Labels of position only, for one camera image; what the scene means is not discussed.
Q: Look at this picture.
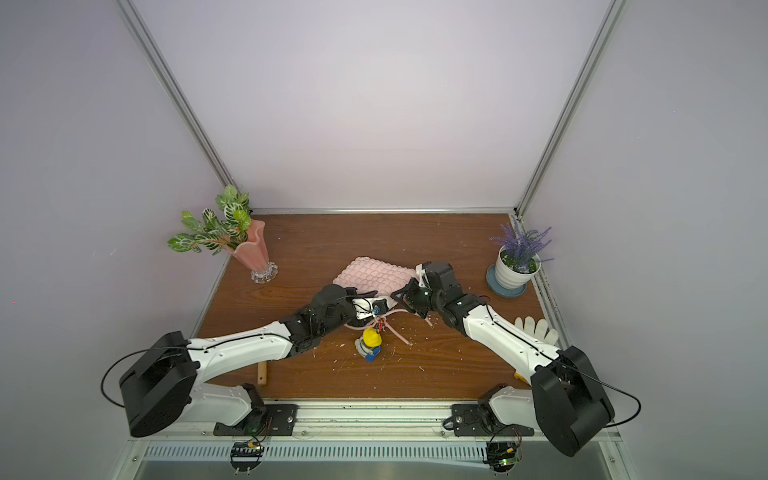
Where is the pink knitted bag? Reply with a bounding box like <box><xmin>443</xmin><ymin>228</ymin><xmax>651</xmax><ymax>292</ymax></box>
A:
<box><xmin>333</xmin><ymin>257</ymin><xmax>417</xmax><ymax>346</ymax></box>

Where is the small plush toy decoration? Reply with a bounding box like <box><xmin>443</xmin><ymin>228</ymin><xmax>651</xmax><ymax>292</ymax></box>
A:
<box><xmin>354</xmin><ymin>328</ymin><xmax>382</xmax><ymax>362</ymax></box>

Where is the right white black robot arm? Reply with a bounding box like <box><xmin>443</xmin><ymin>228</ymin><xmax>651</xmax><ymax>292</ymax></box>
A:
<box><xmin>391</xmin><ymin>262</ymin><xmax>642</xmax><ymax>457</ymax></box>

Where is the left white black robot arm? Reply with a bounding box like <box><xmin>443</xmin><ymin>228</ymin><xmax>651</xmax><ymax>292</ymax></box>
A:
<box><xmin>118</xmin><ymin>284</ymin><xmax>396</xmax><ymax>438</ymax></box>

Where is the teal saucer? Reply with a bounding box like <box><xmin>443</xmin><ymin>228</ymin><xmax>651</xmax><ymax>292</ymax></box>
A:
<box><xmin>486</xmin><ymin>265</ymin><xmax>528</xmax><ymax>298</ymax></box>

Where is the white pot with lavender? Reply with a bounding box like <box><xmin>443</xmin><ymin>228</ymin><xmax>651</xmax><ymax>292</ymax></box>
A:
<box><xmin>490</xmin><ymin>218</ymin><xmax>551</xmax><ymax>290</ymax></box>

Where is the white glove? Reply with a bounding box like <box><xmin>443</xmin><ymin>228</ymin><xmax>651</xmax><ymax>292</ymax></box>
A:
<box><xmin>514</xmin><ymin>316</ymin><xmax>559</xmax><ymax>346</ymax></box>

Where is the pink vase with green leaves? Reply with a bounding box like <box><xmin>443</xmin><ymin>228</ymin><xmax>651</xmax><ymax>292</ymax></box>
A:
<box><xmin>167</xmin><ymin>184</ymin><xmax>278</xmax><ymax>284</ymax></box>

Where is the right small circuit board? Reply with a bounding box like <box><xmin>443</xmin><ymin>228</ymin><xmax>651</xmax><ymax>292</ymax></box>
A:
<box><xmin>485</xmin><ymin>442</ymin><xmax>521</xmax><ymax>474</ymax></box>

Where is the small circuit board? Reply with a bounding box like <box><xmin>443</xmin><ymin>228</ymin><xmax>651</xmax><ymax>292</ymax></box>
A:
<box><xmin>229</xmin><ymin>440</ymin><xmax>266</xmax><ymax>475</ymax></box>
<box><xmin>485</xmin><ymin>442</ymin><xmax>521</xmax><ymax>474</ymax></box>

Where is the left small circuit board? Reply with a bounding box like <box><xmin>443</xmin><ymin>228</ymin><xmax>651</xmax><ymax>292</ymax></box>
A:
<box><xmin>229</xmin><ymin>440</ymin><xmax>266</xmax><ymax>475</ymax></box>

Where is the green scraper with wooden handle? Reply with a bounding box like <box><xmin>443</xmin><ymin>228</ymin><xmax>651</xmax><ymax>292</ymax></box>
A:
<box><xmin>257</xmin><ymin>362</ymin><xmax>268</xmax><ymax>386</ymax></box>

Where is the aluminium front rail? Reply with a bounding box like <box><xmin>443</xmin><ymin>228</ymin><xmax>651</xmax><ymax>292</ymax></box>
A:
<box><xmin>128</xmin><ymin>399</ymin><xmax>622</xmax><ymax>443</ymax></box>

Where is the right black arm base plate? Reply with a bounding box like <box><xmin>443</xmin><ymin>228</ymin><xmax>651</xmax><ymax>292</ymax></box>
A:
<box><xmin>443</xmin><ymin>403</ymin><xmax>535</xmax><ymax>437</ymax></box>

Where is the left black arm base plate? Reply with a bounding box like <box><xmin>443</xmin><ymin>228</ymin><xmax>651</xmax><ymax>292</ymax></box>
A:
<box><xmin>213</xmin><ymin>403</ymin><xmax>299</xmax><ymax>437</ymax></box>

